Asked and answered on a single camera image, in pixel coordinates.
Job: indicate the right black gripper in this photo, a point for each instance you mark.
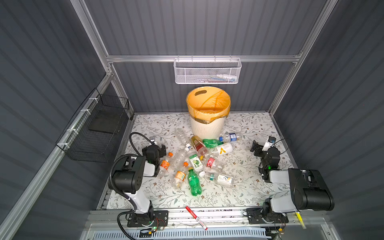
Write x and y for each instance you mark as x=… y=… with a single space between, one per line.
x=258 y=148

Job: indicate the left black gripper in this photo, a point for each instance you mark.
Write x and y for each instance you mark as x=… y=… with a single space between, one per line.
x=160 y=150

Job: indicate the orange cap bottle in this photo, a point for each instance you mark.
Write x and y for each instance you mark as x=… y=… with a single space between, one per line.
x=165 y=165

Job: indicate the clear bottle white cap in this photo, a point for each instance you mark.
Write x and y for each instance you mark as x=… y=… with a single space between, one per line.
x=180 y=157

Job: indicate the orange label bottle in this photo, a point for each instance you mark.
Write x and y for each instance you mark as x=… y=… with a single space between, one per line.
x=180 y=175

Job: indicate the clear crushed bottle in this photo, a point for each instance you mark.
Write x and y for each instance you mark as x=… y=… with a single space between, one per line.
x=181 y=136

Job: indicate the white yellow logo bottle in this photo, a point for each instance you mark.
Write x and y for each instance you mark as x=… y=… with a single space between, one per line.
x=223 y=149

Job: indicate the white label clear bottle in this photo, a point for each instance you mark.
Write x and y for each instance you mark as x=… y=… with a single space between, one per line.
x=218 y=178

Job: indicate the large green soda bottle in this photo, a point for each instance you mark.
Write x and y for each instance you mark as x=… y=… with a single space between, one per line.
x=194 y=182

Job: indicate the pink label bottle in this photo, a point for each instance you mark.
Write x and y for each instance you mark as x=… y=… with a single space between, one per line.
x=215 y=164

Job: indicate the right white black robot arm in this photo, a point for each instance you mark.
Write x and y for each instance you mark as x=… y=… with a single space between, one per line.
x=308 y=190

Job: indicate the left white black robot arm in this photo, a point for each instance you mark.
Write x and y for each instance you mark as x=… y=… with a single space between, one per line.
x=126 y=177

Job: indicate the cream ribbed waste bin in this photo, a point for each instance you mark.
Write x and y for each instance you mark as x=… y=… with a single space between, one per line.
x=207 y=131

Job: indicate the orange plastic bin liner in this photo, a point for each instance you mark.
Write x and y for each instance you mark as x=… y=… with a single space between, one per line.
x=207 y=104

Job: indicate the green lime label bottle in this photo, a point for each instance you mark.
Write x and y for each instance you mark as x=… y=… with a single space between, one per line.
x=196 y=162

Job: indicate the blue label water bottle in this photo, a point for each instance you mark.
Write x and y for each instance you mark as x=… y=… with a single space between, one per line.
x=230 y=137

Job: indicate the red yellow tea bottle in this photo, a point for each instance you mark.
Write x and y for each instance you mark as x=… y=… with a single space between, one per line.
x=198 y=145

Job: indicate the floral table mat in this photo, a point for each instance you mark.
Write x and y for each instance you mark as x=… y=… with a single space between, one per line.
x=249 y=188

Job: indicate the crushed green bottle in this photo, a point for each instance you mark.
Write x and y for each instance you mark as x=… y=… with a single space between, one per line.
x=212 y=143

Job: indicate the yellow highlighter pen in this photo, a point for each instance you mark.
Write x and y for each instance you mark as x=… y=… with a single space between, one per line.
x=299 y=216

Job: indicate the red marker pen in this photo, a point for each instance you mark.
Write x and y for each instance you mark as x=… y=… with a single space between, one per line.
x=203 y=225

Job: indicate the items in white basket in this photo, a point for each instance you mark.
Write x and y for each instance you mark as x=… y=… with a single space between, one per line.
x=217 y=79

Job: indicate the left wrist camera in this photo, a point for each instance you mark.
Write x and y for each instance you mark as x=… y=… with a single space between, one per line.
x=152 y=139

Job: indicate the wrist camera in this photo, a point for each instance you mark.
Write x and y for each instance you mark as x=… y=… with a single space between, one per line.
x=152 y=139
x=269 y=143

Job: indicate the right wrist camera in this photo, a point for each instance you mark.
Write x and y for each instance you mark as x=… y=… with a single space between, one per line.
x=269 y=143

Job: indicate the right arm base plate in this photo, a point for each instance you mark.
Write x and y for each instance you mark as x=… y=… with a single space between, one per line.
x=262 y=216

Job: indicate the black wire mesh basket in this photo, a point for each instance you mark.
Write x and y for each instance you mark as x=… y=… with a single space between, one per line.
x=95 y=132

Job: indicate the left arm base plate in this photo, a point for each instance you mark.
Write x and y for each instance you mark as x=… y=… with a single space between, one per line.
x=150 y=219

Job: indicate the white wire mesh basket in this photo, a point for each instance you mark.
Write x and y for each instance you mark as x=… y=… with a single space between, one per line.
x=187 y=69

